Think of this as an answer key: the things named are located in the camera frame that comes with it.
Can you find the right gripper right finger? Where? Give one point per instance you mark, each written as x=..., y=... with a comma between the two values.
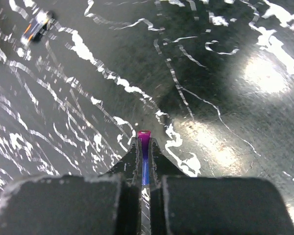
x=184, y=205

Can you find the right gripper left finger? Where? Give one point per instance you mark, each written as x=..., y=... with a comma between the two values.
x=109, y=204

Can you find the dark blue battery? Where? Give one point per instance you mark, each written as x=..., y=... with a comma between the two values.
x=144, y=136

